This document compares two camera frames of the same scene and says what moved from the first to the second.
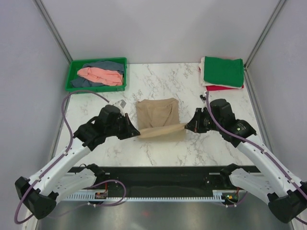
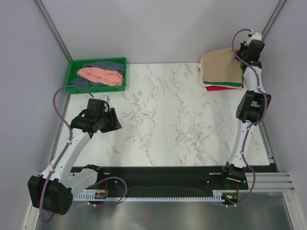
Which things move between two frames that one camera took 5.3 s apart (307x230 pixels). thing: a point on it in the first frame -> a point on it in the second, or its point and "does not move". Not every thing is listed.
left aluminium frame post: x=45 y=16 does not move
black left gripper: x=130 y=131 -> x=114 y=124
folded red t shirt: x=213 y=87 does not move
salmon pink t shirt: x=105 y=76 does not move
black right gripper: x=194 y=124 -> x=242 y=46
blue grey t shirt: x=82 y=82 does not move
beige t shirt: x=158 y=120 -> x=221 y=65
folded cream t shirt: x=206 y=83 does not move
